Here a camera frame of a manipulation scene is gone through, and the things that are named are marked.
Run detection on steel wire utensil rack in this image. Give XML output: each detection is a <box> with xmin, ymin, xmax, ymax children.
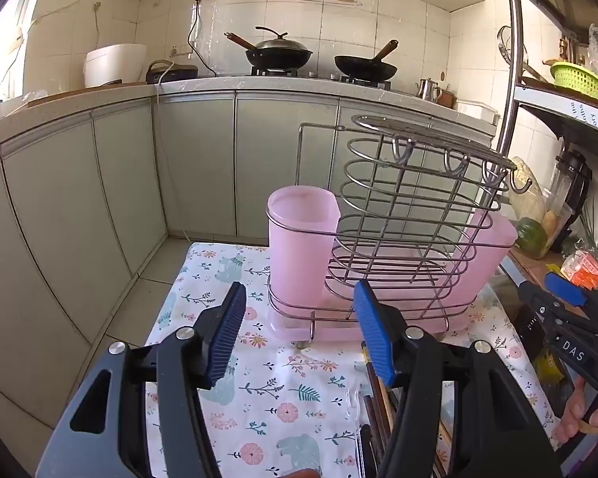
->
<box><xmin>268</xmin><ymin>116</ymin><xmax>531</xmax><ymax>349</ymax></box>

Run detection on orange packet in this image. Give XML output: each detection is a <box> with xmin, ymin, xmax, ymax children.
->
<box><xmin>561</xmin><ymin>249</ymin><xmax>598</xmax><ymax>290</ymax></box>

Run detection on white rice cooker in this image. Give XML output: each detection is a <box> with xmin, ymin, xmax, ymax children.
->
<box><xmin>83</xmin><ymin>43</ymin><xmax>148</xmax><ymax>88</ymax></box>

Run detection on light wooden chopstick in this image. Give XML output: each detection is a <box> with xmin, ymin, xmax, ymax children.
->
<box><xmin>437</xmin><ymin>421</ymin><xmax>456</xmax><ymax>478</ymax></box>

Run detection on gas stove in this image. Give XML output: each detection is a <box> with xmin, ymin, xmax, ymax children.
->
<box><xmin>249</xmin><ymin>65</ymin><xmax>394</xmax><ymax>91</ymax></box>

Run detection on wire mesh skimmer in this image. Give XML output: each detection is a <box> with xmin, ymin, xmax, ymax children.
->
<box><xmin>497</xmin><ymin>25</ymin><xmax>521</xmax><ymax>58</ymax></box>

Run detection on steel kettle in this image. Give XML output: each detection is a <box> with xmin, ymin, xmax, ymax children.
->
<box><xmin>416</xmin><ymin>78</ymin><xmax>442</xmax><ymax>101</ymax></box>

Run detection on white rectangular container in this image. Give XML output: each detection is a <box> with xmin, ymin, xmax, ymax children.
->
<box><xmin>456</xmin><ymin>101</ymin><xmax>499</xmax><ymax>126</ymax></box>

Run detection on clear plastic spoon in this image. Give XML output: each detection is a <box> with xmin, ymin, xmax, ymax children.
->
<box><xmin>345</xmin><ymin>387</ymin><xmax>366</xmax><ymax>441</ymax></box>

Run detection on dark brown chopstick gold band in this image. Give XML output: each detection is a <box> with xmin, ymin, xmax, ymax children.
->
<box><xmin>361</xmin><ymin>341</ymin><xmax>394</xmax><ymax>459</ymax></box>
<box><xmin>363</xmin><ymin>393</ymin><xmax>386</xmax><ymax>478</ymax></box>
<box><xmin>379</xmin><ymin>386</ymin><xmax>398</xmax><ymax>451</ymax></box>

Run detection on person's right hand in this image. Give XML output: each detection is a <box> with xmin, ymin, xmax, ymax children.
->
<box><xmin>557</xmin><ymin>376</ymin><xmax>598</xmax><ymax>445</ymax></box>

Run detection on green plastic basket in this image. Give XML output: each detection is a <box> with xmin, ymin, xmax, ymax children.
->
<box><xmin>551</xmin><ymin>61</ymin><xmax>598</xmax><ymax>105</ymax></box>

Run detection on grey kitchen base cabinets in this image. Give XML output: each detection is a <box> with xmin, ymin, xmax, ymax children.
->
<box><xmin>0</xmin><ymin>77</ymin><xmax>498</xmax><ymax>444</ymax></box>

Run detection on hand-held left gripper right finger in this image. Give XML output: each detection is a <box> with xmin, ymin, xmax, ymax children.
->
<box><xmin>354</xmin><ymin>280</ymin><xmax>564</xmax><ymax>478</ymax></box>

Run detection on wooden cutting board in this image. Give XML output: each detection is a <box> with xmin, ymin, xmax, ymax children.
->
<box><xmin>27</xmin><ymin>82</ymin><xmax>148</xmax><ymax>108</ymax></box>

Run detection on wide pink plastic cup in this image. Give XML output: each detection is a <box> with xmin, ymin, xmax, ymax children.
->
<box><xmin>448</xmin><ymin>209</ymin><xmax>519</xmax><ymax>332</ymax></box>

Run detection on black utensil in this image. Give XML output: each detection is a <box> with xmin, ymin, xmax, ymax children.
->
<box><xmin>358</xmin><ymin>425</ymin><xmax>380</xmax><ymax>478</ymax></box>

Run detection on clear bag of noodles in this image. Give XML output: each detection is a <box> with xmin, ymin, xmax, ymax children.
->
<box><xmin>508</xmin><ymin>157</ymin><xmax>546</xmax><ymax>220</ymax></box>

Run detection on green vegetable in bag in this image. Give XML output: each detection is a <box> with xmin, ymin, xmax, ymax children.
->
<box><xmin>515</xmin><ymin>216</ymin><xmax>550</xmax><ymax>260</ymax></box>

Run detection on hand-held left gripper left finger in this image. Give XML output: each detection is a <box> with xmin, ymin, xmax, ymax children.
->
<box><xmin>32</xmin><ymin>281</ymin><xmax>248</xmax><ymax>478</ymax></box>

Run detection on black blender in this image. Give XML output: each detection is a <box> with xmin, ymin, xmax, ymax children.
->
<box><xmin>543</xmin><ymin>149</ymin><xmax>594</xmax><ymax>255</ymax></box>

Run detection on green leafy plant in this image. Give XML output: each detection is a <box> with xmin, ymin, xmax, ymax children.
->
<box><xmin>577</xmin><ymin>204</ymin><xmax>598</xmax><ymax>262</ymax></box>

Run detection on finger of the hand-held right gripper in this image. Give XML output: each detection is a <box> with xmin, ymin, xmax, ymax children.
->
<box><xmin>518</xmin><ymin>271</ymin><xmax>598</xmax><ymax>332</ymax></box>
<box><xmin>521</xmin><ymin>304</ymin><xmax>591</xmax><ymax>344</ymax></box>

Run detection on black wok with steel lid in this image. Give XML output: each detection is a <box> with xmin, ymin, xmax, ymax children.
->
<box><xmin>224</xmin><ymin>26</ymin><xmax>314</xmax><ymax>69</ymax></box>

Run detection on pink plastic drip tray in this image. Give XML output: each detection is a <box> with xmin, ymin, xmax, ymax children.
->
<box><xmin>269</xmin><ymin>299</ymin><xmax>479</xmax><ymax>343</ymax></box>

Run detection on dark round cooker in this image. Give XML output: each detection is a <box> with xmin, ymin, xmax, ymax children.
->
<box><xmin>146</xmin><ymin>60</ymin><xmax>199</xmax><ymax>84</ymax></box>

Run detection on white power cable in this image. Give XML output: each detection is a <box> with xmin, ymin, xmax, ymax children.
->
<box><xmin>151</xmin><ymin>66</ymin><xmax>190</xmax><ymax>241</ymax></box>

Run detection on floral printed cloth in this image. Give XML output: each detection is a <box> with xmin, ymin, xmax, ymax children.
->
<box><xmin>144</xmin><ymin>241</ymin><xmax>561</xmax><ymax>478</ymax></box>

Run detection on black wok wooden handle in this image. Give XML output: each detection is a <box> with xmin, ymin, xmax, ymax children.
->
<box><xmin>334</xmin><ymin>40</ymin><xmax>399</xmax><ymax>83</ymax></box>

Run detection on metal storage shelf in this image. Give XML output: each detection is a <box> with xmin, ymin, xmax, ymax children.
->
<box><xmin>498</xmin><ymin>0</ymin><xmax>598</xmax><ymax>160</ymax></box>

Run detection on black power cable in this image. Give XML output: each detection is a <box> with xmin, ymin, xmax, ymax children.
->
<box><xmin>187</xmin><ymin>0</ymin><xmax>218</xmax><ymax>78</ymax></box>

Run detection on tall pink plastic cup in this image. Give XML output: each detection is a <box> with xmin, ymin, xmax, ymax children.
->
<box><xmin>266</xmin><ymin>185</ymin><xmax>341</xmax><ymax>310</ymax></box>

